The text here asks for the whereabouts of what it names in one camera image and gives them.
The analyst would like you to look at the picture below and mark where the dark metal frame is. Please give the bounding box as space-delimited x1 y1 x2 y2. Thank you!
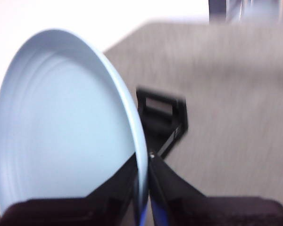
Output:
208 0 283 24

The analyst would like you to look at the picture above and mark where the blue round plate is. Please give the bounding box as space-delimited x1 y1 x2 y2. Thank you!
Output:
0 28 149 226

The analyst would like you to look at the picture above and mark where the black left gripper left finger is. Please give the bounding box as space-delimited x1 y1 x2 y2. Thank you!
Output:
0 153 141 226

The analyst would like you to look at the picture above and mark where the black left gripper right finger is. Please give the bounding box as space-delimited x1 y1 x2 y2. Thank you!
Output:
148 154 283 226

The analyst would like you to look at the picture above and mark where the black plastic plate rack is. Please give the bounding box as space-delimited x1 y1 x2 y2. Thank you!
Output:
135 86 189 159

